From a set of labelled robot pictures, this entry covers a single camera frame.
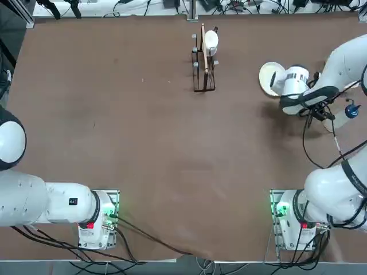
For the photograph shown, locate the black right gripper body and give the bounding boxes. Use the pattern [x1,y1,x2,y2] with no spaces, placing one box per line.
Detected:
[299,100,331,117]

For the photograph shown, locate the white round plate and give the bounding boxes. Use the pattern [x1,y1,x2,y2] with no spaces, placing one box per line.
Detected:
[259,61,286,98]

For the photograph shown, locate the black tripod leg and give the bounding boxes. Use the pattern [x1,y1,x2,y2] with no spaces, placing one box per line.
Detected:
[37,0,63,20]
[67,0,83,19]

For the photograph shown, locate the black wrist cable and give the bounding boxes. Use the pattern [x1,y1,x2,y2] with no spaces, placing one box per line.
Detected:
[302,114,367,170]

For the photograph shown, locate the black wire wooden cup rack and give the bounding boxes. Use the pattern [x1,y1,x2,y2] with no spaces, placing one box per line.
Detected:
[190,23,220,93]

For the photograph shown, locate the white mug black handle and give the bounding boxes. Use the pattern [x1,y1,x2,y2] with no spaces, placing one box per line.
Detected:
[201,26,220,57]

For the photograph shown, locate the aluminium frame post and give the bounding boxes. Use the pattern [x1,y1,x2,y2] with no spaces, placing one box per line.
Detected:
[186,0,199,21]

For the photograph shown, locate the dark arm base cable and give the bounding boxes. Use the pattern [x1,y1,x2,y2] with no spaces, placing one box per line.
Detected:
[114,215,198,256]

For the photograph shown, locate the aluminium corner rail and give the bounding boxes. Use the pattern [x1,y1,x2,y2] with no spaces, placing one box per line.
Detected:
[11,0,36,29]

